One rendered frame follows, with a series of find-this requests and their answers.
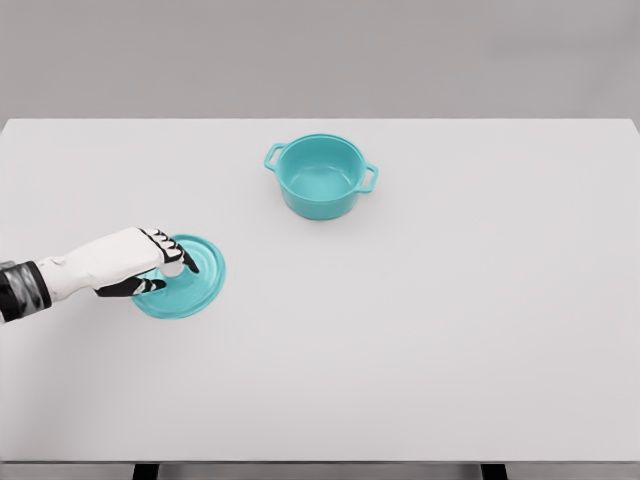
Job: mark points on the teal pot lid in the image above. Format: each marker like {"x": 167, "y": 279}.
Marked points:
{"x": 202, "y": 285}

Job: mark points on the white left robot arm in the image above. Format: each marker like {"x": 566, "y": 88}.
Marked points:
{"x": 45, "y": 280}

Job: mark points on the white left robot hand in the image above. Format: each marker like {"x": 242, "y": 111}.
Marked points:
{"x": 127, "y": 256}

